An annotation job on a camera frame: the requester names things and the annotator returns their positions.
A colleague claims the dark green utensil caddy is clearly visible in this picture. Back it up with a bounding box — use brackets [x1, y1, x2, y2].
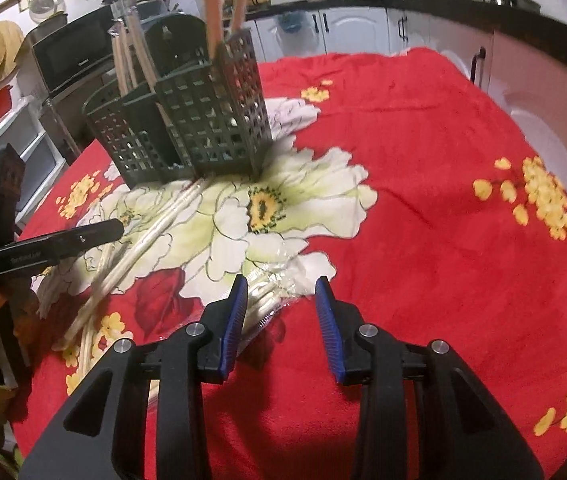
[83, 14, 273, 188]

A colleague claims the plastic drawer tower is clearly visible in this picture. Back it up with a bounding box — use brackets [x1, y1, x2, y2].
[0, 96, 68, 230]

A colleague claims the black microwave oven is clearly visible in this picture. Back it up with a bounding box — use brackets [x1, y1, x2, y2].
[33, 6, 113, 94]

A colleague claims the red floral tablecloth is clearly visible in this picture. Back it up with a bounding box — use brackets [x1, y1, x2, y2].
[11, 49, 567, 479]

